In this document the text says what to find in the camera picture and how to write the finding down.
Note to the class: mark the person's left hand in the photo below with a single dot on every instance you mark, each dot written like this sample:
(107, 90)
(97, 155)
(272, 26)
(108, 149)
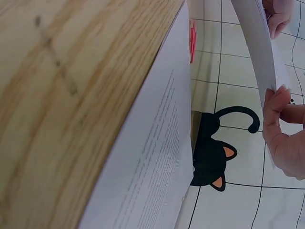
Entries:
(280, 14)

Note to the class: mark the person's right hand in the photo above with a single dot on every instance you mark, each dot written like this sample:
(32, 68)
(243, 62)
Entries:
(283, 148)

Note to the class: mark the person's left fingers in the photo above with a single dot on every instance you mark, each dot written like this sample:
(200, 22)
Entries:
(277, 27)

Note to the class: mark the white paper stack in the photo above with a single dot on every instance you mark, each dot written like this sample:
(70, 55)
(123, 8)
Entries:
(261, 47)

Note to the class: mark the pink sticky notes pad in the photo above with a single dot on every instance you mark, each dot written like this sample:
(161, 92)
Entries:
(193, 40)

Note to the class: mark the white printed paper sheet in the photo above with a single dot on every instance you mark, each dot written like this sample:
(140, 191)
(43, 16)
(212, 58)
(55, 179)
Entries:
(155, 148)

